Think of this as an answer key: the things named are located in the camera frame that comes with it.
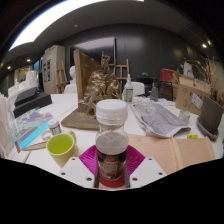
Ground dried plant in dark pot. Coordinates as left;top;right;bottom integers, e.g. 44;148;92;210
179;56;224;141

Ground green-labelled spray bottle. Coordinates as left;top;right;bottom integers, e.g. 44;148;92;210
123;73;134;103

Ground yellow-green mug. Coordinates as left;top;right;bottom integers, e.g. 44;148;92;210
45;129;80;169

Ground white round lid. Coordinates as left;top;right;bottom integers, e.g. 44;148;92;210
40;129;54;141

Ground white plaster statue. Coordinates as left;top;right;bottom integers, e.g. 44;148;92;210
182;61;195;79

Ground small clear cup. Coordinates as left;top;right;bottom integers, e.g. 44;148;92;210
178;109;191;124

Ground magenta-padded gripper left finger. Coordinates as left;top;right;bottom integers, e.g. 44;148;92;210
59;144;101;189

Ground small clear glass bottle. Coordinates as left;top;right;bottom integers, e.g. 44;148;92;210
149;81;160;102

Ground beige wooden drawing board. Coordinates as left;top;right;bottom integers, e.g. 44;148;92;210
124;133;217;176

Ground white plastic chair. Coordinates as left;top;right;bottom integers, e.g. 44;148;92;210
63;83;78;94
130;81;146;97

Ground brown cardboard box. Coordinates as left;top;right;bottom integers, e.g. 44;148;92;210
174;74;212;116

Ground long ceiling strip light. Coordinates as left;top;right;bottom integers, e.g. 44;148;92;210
8;0;144;53

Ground grey printed newspaper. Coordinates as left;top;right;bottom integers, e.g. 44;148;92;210
129;99;192;138

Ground small white-capped jar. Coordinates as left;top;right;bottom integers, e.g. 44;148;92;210
47;118;63;136

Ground white-capped clear drink bottle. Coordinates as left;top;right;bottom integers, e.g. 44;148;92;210
94;98;130;182

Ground dark grey stacked blocks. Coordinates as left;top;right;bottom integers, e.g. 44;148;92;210
13;86;53;118

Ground wooden easel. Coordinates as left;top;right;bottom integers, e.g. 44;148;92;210
55;59;69;94
113;58;131;96

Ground wooden paintbrush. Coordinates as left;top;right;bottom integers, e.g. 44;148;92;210
21;139;48;152

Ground dark wall screen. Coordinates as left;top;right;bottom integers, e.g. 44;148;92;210
69;36;117;66

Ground golden sculpture on wooden base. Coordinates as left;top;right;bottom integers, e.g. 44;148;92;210
60;49;122;131

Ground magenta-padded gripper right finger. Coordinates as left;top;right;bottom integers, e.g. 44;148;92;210
123;144;168;189

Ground red box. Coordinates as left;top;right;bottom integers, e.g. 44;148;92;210
159;68;176;83

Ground white wrapped canvas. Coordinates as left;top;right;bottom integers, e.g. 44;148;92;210
0;93;18;158

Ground thin wooden stick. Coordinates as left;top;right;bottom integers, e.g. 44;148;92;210
22;150;33;164

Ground white plaster bust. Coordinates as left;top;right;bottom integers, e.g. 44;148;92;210
68;65;78;86

